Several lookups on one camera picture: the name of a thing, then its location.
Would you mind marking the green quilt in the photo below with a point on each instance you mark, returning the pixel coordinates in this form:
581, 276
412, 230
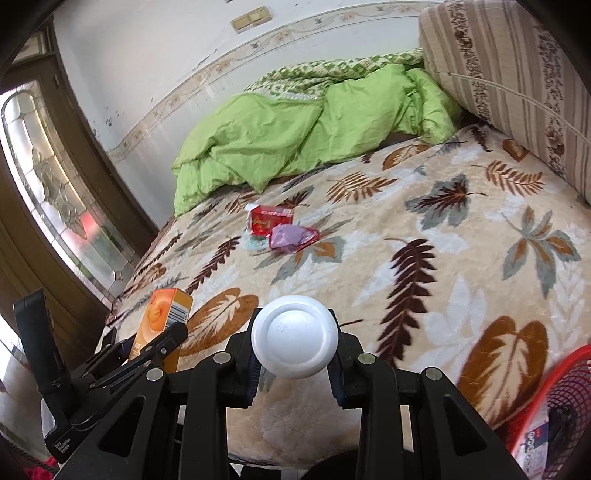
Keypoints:
286, 124

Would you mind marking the red plastic mesh basket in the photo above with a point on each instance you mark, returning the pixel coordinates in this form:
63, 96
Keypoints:
568, 369

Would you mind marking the teal small wrapper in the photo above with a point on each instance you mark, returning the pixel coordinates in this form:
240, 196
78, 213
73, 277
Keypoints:
255, 243

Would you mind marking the beige wall switch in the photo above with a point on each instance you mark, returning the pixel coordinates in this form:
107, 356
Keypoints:
242, 25
259, 19

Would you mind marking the wooden door with glass pane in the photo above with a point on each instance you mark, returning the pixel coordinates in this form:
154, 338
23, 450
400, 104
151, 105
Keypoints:
55, 184

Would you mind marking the blue white cardboard box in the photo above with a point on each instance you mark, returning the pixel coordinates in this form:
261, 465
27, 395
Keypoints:
535, 443

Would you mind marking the white round lid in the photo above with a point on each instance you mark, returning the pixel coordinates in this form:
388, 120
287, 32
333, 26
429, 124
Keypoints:
293, 332

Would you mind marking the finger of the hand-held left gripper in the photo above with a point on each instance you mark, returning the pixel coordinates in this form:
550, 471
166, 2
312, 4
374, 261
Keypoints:
115, 351
152, 350

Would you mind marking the striped floral cushion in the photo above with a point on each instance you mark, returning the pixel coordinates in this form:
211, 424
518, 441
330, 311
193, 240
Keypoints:
517, 69

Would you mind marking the red knitted cloth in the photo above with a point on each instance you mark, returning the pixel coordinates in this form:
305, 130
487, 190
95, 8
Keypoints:
39, 470

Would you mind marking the purple plastic wrapper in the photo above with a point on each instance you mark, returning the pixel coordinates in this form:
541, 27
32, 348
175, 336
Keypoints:
291, 237

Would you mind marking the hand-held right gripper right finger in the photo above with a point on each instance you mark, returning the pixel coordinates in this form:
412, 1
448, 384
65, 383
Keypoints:
333, 385

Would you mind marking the orange cardboard box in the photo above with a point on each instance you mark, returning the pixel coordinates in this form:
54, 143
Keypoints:
159, 314

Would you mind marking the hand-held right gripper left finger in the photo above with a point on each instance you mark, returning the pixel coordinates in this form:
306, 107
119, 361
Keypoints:
253, 376

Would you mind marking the leaf-print blanket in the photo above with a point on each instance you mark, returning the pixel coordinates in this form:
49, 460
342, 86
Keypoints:
415, 258

